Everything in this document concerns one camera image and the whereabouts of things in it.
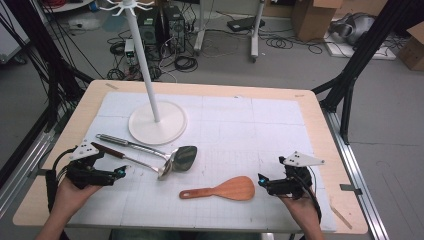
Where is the aluminium rail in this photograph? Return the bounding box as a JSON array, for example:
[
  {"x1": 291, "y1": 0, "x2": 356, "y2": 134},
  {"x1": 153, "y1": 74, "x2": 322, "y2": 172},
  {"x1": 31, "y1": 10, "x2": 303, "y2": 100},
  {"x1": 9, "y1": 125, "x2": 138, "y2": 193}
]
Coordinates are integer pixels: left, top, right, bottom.
[
  {"x1": 321, "y1": 108, "x2": 390, "y2": 240},
  {"x1": 0, "y1": 129, "x2": 56, "y2": 218}
]

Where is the black computer tower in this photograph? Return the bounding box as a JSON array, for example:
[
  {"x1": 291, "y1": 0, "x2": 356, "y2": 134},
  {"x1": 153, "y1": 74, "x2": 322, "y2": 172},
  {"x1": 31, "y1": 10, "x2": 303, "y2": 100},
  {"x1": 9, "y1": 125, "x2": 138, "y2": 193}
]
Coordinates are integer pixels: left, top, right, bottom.
[
  {"x1": 137, "y1": 7, "x2": 160, "y2": 46},
  {"x1": 162, "y1": 4, "x2": 186, "y2": 54}
]

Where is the left hand-held gripper black cable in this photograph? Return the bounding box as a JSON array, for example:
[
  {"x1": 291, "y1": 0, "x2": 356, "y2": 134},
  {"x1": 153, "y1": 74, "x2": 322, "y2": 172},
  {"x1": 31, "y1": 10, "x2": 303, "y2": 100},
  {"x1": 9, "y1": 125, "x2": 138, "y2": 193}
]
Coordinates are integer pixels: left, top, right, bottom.
[{"x1": 44, "y1": 148, "x2": 78, "y2": 214}]

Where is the black flat case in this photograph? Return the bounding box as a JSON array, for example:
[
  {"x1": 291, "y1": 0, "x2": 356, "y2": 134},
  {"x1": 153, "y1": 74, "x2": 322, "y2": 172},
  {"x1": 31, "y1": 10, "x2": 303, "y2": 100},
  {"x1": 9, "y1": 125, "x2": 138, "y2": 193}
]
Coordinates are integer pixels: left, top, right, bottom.
[{"x1": 227, "y1": 15, "x2": 266, "y2": 33}]

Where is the white grid mat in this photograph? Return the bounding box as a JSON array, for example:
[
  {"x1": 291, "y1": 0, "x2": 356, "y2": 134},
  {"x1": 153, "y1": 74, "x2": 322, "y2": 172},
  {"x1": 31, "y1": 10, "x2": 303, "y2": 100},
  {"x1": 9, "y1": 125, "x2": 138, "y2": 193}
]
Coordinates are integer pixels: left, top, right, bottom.
[{"x1": 68, "y1": 91, "x2": 338, "y2": 233}]

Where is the white utensil rack stand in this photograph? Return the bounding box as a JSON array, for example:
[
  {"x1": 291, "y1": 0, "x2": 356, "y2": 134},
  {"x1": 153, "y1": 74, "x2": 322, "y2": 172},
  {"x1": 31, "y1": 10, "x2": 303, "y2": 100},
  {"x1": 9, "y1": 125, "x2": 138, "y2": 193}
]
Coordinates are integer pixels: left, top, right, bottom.
[{"x1": 99, "y1": 0, "x2": 188, "y2": 146}]

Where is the large metal ladle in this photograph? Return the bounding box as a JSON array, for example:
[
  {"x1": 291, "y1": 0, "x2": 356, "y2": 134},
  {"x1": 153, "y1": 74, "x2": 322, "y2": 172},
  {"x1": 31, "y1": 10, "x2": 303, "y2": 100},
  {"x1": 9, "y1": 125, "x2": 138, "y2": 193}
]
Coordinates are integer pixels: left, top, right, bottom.
[{"x1": 95, "y1": 133, "x2": 198, "y2": 173}]

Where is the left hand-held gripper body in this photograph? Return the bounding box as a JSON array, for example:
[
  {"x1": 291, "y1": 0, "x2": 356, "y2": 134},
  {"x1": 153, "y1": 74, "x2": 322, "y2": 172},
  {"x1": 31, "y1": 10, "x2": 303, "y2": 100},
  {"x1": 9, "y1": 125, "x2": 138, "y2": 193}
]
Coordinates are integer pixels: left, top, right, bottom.
[{"x1": 64, "y1": 139, "x2": 118, "y2": 190}]

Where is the wooden rice paddle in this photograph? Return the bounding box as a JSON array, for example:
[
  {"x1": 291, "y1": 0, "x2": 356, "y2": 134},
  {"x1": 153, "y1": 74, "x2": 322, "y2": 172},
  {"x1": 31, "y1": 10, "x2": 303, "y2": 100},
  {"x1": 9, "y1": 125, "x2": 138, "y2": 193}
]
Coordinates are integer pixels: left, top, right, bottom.
[{"x1": 178, "y1": 175, "x2": 256, "y2": 202}]

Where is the cardboard box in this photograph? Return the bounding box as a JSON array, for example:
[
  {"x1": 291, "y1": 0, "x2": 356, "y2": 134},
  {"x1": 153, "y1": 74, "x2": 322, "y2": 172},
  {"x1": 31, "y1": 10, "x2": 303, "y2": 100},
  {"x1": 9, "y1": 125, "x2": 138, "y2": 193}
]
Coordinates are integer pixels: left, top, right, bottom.
[
  {"x1": 397, "y1": 21, "x2": 424, "y2": 72},
  {"x1": 291, "y1": 0, "x2": 344, "y2": 43}
]

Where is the black metal frame strut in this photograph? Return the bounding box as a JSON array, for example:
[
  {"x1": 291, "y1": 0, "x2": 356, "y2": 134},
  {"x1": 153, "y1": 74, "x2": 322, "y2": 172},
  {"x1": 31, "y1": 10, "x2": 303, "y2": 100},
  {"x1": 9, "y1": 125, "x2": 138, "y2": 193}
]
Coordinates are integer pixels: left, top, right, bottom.
[
  {"x1": 311, "y1": 0, "x2": 424, "y2": 145},
  {"x1": 0, "y1": 0, "x2": 96, "y2": 134}
]

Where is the right hand-held gripper black cable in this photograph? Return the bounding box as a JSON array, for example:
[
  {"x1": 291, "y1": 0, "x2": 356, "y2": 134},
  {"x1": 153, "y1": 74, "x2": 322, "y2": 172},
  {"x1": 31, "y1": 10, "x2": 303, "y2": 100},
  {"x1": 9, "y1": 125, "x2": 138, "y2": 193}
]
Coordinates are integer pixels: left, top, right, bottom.
[{"x1": 293, "y1": 166, "x2": 324, "y2": 225}]

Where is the black coiled cable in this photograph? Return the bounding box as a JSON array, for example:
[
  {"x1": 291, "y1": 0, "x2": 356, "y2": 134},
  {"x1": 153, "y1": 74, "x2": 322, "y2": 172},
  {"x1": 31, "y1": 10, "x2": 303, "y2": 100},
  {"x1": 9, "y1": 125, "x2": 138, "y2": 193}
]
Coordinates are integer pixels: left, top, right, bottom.
[{"x1": 173, "y1": 54, "x2": 199, "y2": 73}]

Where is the thin wooden stick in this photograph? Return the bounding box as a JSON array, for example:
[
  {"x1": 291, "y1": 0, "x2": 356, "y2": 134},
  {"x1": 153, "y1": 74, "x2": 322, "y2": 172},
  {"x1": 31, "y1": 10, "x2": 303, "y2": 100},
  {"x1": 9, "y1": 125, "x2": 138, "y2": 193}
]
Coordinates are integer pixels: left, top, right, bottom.
[{"x1": 329, "y1": 204, "x2": 353, "y2": 230}]

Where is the person's right hand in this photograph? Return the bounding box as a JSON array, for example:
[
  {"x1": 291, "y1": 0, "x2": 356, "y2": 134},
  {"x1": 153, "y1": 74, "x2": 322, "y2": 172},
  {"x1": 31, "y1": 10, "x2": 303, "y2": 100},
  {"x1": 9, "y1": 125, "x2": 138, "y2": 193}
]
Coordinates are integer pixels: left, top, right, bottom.
[{"x1": 279, "y1": 190, "x2": 322, "y2": 228}]

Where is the steel ladle with brown handle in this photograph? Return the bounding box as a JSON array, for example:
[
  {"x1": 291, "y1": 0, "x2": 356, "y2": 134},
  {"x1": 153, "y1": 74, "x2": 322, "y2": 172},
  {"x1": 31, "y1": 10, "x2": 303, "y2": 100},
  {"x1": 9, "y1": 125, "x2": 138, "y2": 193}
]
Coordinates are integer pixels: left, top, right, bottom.
[{"x1": 90, "y1": 141, "x2": 179, "y2": 182}]

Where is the white mobile stand frame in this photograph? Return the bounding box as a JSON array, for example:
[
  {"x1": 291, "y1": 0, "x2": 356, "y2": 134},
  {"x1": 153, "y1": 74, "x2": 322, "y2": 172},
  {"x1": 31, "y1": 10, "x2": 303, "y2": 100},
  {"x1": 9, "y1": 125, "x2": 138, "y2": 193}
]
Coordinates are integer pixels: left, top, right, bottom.
[{"x1": 193, "y1": 0, "x2": 266, "y2": 64}]

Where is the round white table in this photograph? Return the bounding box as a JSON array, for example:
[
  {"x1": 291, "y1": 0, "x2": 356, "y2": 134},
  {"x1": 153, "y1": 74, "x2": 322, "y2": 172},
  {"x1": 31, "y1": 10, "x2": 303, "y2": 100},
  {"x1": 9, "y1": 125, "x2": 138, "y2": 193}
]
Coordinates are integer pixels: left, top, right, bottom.
[{"x1": 41, "y1": 0, "x2": 96, "y2": 14}]

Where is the person's left hand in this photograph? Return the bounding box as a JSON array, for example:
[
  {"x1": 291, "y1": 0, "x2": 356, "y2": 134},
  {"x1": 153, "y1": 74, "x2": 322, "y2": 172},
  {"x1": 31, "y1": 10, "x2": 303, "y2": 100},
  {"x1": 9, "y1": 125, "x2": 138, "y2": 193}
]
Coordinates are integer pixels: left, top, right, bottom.
[{"x1": 51, "y1": 179, "x2": 102, "y2": 220}]

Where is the grey bag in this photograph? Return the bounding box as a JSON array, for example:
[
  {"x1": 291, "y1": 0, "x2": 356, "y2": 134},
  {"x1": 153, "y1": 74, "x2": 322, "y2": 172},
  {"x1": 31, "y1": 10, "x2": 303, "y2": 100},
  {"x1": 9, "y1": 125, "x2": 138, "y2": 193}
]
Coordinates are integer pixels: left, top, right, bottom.
[{"x1": 329, "y1": 12, "x2": 378, "y2": 46}]

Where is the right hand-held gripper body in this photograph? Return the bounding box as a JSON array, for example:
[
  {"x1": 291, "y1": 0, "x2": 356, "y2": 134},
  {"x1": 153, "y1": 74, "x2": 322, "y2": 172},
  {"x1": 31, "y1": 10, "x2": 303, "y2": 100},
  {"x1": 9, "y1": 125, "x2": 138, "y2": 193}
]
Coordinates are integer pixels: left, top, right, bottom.
[{"x1": 267, "y1": 151, "x2": 326, "y2": 200}]

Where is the hand-held gripper black cable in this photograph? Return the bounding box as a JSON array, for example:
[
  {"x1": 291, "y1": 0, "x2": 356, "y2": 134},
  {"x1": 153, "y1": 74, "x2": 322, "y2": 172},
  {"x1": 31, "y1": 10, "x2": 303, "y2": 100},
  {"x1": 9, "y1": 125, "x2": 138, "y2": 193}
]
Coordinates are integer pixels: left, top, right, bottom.
[
  {"x1": 44, "y1": 148, "x2": 78, "y2": 214},
  {"x1": 293, "y1": 166, "x2": 324, "y2": 225}
]

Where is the white floor board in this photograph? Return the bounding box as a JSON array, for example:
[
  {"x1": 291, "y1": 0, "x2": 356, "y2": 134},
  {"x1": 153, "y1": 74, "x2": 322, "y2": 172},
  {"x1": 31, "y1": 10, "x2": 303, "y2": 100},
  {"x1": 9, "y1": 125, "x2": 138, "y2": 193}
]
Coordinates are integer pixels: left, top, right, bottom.
[{"x1": 324, "y1": 31, "x2": 398, "y2": 61}]

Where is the black metal bracket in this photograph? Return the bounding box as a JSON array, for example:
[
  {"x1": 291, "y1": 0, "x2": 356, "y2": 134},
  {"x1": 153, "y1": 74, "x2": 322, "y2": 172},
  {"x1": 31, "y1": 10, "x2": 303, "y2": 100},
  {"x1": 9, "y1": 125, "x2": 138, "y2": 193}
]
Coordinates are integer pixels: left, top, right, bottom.
[{"x1": 339, "y1": 183, "x2": 363, "y2": 196}]

